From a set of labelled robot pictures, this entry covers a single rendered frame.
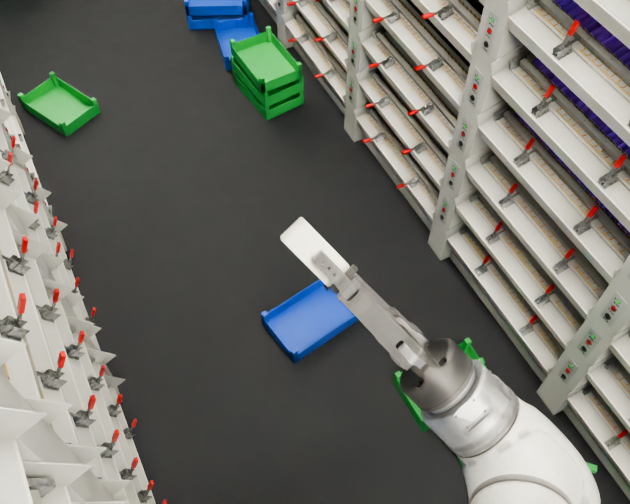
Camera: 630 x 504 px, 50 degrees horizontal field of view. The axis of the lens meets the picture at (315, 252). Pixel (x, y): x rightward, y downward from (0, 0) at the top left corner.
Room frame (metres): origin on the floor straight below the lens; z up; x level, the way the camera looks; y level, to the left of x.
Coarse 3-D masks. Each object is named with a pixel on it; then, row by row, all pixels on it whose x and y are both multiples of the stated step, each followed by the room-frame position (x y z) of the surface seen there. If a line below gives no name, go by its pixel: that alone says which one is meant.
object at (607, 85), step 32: (512, 0) 1.46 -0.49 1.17; (544, 0) 1.47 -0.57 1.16; (512, 32) 1.45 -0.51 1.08; (544, 32) 1.39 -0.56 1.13; (576, 32) 1.35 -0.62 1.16; (608, 32) 1.33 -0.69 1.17; (544, 64) 1.33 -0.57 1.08; (576, 64) 1.27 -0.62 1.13; (608, 64) 1.24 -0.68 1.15; (608, 96) 1.17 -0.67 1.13
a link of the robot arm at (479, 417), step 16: (480, 368) 0.30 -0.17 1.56; (480, 384) 0.28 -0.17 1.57; (496, 384) 0.28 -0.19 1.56; (464, 400) 0.26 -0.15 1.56; (480, 400) 0.26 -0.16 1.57; (496, 400) 0.26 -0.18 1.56; (512, 400) 0.27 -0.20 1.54; (432, 416) 0.26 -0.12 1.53; (448, 416) 0.25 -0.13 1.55; (464, 416) 0.25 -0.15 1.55; (480, 416) 0.25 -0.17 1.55; (496, 416) 0.25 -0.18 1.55; (512, 416) 0.25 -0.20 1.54; (448, 432) 0.24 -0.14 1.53; (464, 432) 0.24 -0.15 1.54; (480, 432) 0.23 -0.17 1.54; (496, 432) 0.23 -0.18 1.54; (464, 448) 0.23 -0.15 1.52; (480, 448) 0.22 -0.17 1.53
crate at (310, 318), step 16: (320, 288) 1.34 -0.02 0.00; (288, 304) 1.25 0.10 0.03; (304, 304) 1.27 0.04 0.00; (320, 304) 1.27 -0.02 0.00; (336, 304) 1.27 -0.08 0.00; (272, 320) 1.20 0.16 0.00; (288, 320) 1.20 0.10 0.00; (304, 320) 1.20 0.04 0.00; (320, 320) 1.20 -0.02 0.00; (336, 320) 1.20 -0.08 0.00; (352, 320) 1.18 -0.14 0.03; (272, 336) 1.13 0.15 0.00; (288, 336) 1.13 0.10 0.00; (304, 336) 1.13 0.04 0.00; (320, 336) 1.13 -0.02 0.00; (288, 352) 1.05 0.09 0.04; (304, 352) 1.06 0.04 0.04
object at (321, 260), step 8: (320, 256) 0.37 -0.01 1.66; (320, 264) 0.36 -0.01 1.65; (328, 264) 0.36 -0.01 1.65; (328, 272) 0.36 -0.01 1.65; (336, 272) 0.36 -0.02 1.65; (336, 280) 0.35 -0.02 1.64; (344, 280) 0.35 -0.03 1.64; (344, 288) 0.34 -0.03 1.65; (344, 296) 0.33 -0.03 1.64; (352, 296) 0.33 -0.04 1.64
